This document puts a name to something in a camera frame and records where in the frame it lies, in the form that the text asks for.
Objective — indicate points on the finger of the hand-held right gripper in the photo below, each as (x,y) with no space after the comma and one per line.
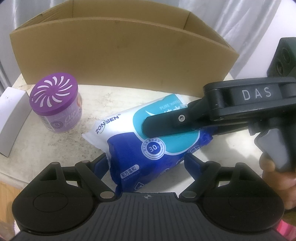
(231,129)
(166,125)

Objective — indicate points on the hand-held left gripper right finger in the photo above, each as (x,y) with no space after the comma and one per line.
(192,162)

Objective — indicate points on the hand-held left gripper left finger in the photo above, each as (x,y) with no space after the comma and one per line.
(101,164)

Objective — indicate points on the blue wet wipes pack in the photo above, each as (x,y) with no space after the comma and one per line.
(129,148)

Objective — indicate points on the brown cardboard box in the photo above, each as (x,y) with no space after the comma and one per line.
(115,53)

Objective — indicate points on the white cardboard box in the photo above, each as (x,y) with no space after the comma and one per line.
(11,115)

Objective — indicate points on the person's right hand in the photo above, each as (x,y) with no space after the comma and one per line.
(277,185)

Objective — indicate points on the purple air freshener can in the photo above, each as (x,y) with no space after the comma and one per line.
(55,92)

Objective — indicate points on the white bedside cabinet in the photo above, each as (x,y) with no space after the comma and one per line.
(13,172)

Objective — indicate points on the pink cloth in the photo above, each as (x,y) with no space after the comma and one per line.
(286,233)

